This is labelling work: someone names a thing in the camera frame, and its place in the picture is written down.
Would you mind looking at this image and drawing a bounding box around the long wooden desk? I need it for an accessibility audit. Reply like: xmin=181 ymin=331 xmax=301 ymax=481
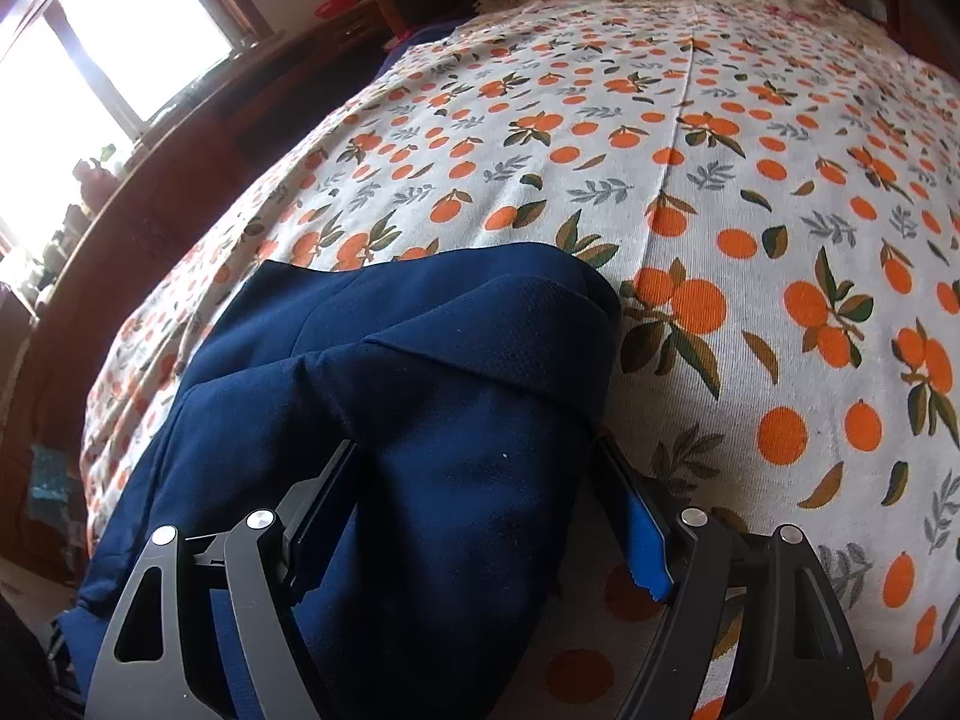
xmin=0 ymin=0 xmax=398 ymax=563

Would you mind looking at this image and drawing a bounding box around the row of bottles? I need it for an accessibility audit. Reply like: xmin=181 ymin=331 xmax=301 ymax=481
xmin=22 ymin=142 xmax=136 ymax=293

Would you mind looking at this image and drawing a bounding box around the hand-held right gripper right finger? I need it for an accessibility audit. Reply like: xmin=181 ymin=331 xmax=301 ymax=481
xmin=596 ymin=439 xmax=875 ymax=720

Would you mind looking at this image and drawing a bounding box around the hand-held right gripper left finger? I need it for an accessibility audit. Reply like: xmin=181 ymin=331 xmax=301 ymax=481
xmin=86 ymin=439 xmax=359 ymax=720

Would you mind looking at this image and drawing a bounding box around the blue suit jacket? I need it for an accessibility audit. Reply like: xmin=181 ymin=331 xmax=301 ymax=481
xmin=56 ymin=259 xmax=623 ymax=720

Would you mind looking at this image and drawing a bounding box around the bed with orange-print sheet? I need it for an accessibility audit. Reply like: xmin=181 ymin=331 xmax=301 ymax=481
xmin=79 ymin=0 xmax=960 ymax=720

